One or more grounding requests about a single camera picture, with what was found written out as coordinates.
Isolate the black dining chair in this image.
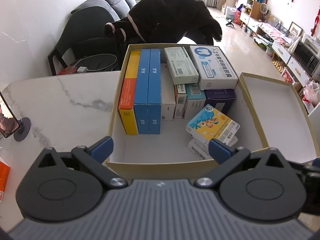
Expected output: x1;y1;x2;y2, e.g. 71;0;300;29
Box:
48;6;123;76

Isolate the white tv cabinet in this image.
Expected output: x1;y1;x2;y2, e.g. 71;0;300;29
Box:
239;12;310;87

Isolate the orange tissue pack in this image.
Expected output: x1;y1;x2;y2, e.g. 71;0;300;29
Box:
0;158;10;202

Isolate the small white red medicine box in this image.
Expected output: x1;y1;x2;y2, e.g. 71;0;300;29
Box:
188;138;213;160

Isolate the black fluffy coat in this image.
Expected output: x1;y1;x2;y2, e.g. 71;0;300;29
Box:
104;0;222;46

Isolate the purple medicine box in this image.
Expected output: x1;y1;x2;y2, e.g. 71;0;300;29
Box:
204;89;236;115

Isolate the green orange medicine box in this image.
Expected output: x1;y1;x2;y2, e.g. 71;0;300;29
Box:
174;84;188;119

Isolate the black microwave oven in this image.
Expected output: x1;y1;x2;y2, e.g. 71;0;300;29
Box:
293;41;319;76

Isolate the white blue rabbit medicine box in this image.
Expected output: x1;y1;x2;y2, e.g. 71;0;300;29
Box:
189;45;238;90

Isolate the light blue medicine box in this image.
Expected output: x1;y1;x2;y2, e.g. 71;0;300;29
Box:
184;83;206;120

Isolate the yellow cartoon medicine box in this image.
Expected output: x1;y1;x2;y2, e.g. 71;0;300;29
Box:
186;104;240;146

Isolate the white green medicine box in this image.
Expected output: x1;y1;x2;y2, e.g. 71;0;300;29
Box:
161;63;176;121
164;47;199;85

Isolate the tan cardboard box lid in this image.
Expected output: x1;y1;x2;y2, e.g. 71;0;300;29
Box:
238;73;319;163

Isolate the grey sofa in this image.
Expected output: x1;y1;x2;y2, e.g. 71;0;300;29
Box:
71;0;137;21

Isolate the smartphone on stand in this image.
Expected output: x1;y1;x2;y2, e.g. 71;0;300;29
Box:
0;94;31;142

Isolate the large blue medicine box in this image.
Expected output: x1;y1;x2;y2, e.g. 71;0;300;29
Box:
148;49;162;134
134;49;151;134

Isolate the yellow orange medicine box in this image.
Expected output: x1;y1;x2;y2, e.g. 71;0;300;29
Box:
118;50;140;135

